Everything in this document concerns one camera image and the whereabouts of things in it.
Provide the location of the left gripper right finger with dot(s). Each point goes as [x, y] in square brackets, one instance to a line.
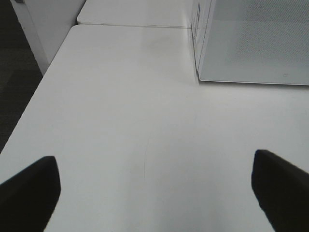
[282, 191]

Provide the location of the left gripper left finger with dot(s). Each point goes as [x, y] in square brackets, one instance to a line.
[28, 199]

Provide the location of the white microwave oven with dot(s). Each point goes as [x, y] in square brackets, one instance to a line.
[253, 41]

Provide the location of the white cabinet panel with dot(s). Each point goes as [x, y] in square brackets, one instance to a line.
[46, 24]

